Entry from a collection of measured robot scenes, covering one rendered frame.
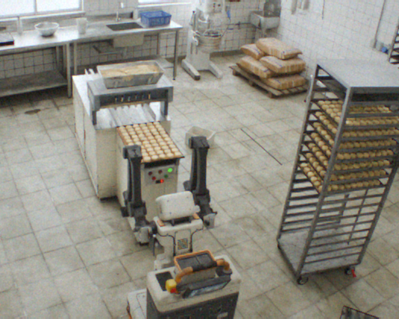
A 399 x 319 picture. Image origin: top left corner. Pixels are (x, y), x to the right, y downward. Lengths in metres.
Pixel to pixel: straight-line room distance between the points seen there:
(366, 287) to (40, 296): 2.74
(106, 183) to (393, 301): 2.82
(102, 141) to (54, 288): 1.37
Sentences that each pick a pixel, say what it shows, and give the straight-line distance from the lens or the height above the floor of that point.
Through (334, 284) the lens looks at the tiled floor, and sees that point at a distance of 4.10.
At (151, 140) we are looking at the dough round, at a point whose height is 0.92.
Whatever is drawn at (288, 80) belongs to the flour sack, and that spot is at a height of 0.25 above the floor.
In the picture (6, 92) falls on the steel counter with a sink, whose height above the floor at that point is 0.23.
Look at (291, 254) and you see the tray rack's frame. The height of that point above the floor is 0.15.
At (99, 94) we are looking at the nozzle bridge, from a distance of 3.94.
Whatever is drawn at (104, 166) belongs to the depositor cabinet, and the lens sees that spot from 4.31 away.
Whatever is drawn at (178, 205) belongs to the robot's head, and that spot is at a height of 1.12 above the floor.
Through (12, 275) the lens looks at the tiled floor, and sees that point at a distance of 3.98.
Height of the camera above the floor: 2.84
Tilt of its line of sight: 33 degrees down
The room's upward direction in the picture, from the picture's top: 6 degrees clockwise
